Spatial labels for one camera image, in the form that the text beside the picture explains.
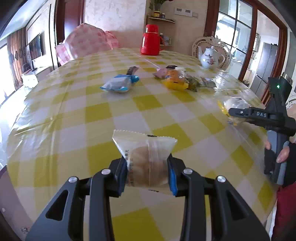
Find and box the clear packaged round pastry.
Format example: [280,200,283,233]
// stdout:
[112,130,178,194]

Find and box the clear bread bag yellow edge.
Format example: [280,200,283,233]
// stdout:
[217,96,251,126]

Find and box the right hand black glove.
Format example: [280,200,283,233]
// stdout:
[264,141,295,188]

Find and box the green white daisy packet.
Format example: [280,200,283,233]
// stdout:
[186,75,205,92]

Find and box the white ornate chair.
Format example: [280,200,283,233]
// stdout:
[192,36,231,70]

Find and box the white floral teapot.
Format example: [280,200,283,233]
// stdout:
[198,46,225,70]

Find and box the blue white snack packet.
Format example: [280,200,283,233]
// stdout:
[100,74,139,93]

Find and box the dark pink-edged snack bar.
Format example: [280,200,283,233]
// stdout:
[126,66,139,75]

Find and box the yellow packaged bread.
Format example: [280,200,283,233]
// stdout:
[162,69,189,91]

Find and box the pink snack packet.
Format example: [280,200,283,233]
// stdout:
[153,68,168,79]

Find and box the black candy wrapper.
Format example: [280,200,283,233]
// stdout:
[166,65,177,69]

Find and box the pink checkered covered chair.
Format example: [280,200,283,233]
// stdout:
[55,23,119,66]

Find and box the red thermos jug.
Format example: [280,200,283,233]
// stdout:
[140,24,163,56]

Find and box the flower vase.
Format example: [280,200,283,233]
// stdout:
[152,0,166,18]

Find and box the wall television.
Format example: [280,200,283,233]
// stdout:
[29,34,43,60]

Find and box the wall corner shelf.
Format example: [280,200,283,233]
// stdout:
[145,15,177,50]

